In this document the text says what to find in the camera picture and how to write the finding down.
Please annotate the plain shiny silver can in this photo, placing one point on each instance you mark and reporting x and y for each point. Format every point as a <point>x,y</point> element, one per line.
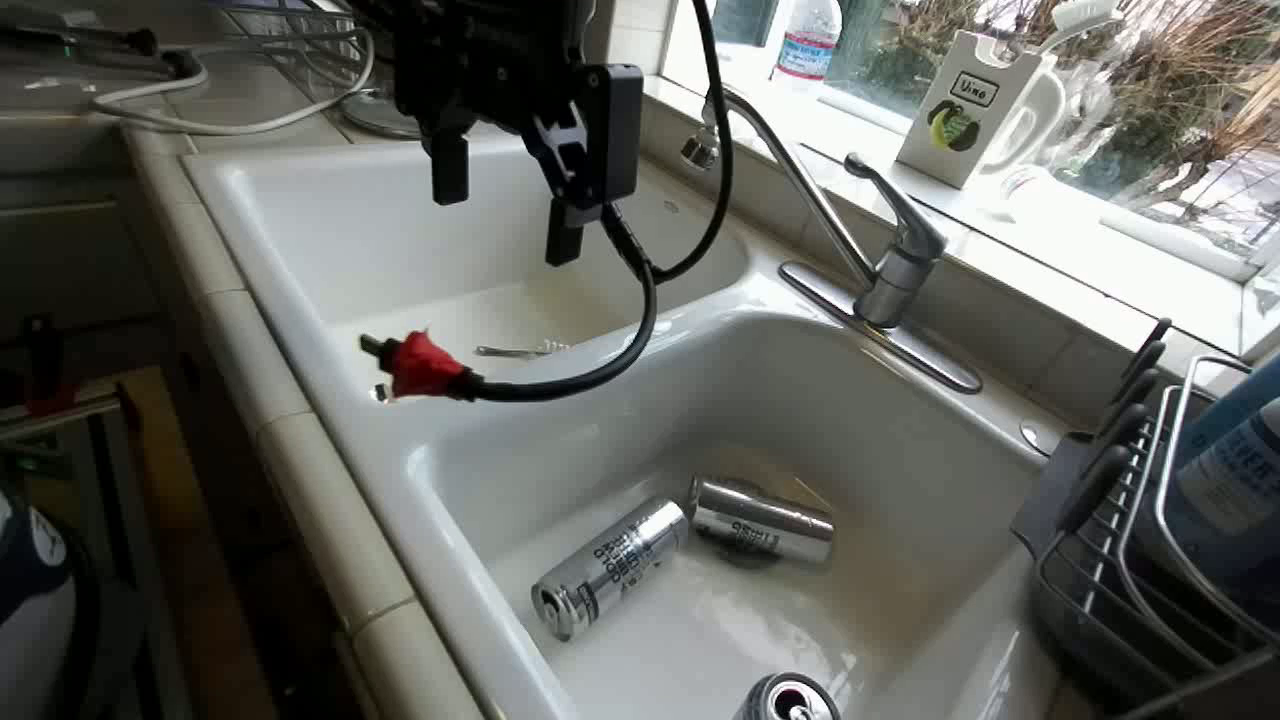
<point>761,521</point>

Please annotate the white carton with green logo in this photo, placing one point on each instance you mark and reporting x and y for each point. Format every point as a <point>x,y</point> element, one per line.
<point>962,104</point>

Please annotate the glass pot lid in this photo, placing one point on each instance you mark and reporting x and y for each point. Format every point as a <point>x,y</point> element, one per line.
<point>383,121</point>

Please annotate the white double basin sink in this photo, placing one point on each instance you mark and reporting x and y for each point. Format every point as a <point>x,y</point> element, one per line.
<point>403,215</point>

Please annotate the chrome single-lever faucet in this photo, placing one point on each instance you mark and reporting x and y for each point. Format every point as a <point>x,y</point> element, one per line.
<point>888,284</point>

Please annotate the blue plastic container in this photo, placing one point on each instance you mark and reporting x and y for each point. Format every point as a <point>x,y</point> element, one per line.
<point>1243,395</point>

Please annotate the white translucent jug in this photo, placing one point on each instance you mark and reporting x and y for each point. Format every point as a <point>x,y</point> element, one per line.
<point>1065,121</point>

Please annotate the dark bottle with label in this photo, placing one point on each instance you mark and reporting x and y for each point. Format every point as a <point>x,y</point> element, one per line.
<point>1243,521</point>

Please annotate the black metal bar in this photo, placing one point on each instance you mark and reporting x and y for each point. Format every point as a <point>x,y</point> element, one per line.
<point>122,43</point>

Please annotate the silver can with print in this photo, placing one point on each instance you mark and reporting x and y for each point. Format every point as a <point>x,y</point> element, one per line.
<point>605,565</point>

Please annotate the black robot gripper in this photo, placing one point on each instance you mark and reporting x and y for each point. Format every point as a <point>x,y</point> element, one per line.
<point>483,54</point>

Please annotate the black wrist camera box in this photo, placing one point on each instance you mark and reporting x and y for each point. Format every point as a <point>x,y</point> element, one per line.
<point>614,127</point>

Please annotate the white and dark round object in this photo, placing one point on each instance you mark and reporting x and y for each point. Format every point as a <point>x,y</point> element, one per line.
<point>26,600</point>

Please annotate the clear plastic water bottle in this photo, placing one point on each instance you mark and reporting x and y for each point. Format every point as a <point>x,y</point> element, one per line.
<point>808,43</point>

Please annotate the sink drain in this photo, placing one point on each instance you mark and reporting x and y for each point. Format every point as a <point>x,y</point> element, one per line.
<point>787,702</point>

